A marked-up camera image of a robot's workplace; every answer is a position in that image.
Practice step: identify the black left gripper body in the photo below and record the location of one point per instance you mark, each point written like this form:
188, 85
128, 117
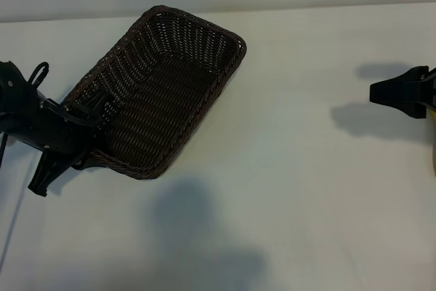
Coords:
58, 134

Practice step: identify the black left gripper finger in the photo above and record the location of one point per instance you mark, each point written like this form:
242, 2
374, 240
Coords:
47, 173
102, 110

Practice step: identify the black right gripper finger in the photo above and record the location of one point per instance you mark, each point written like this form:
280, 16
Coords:
408, 102
408, 83

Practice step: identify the yellow banana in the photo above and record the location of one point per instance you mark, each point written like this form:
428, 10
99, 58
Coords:
433, 114

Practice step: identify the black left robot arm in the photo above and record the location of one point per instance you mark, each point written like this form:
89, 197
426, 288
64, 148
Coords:
13, 107

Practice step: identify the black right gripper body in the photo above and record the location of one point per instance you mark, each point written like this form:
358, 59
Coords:
432, 90

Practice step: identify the dark brown wicker basket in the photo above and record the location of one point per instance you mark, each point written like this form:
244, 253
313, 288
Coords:
163, 110

